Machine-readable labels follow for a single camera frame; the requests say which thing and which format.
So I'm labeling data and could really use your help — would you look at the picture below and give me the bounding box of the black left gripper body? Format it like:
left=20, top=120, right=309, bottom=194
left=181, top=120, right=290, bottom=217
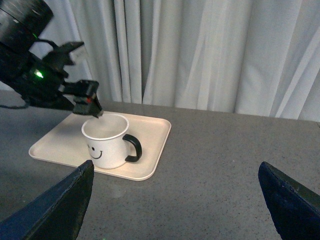
left=0, top=41, right=99, bottom=112

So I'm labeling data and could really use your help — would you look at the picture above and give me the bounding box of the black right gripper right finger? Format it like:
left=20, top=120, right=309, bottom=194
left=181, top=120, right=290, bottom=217
left=258, top=161, right=320, bottom=240

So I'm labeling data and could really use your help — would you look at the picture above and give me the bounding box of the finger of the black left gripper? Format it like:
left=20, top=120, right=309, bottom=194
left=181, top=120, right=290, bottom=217
left=73, top=96, right=103, bottom=118

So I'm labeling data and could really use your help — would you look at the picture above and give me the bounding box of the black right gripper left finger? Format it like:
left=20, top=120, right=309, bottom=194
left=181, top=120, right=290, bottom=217
left=0, top=160, right=94, bottom=240

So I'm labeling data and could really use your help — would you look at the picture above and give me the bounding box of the white smiley mug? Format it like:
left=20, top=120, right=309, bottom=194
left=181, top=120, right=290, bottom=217
left=81, top=113, right=143, bottom=169

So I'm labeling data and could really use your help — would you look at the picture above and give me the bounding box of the beige rectangular tray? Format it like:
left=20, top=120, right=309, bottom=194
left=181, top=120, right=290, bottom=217
left=28, top=113, right=172, bottom=181

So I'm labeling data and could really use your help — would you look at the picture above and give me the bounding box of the grey curtain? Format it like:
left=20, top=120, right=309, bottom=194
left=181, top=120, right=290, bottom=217
left=42, top=0, right=320, bottom=121

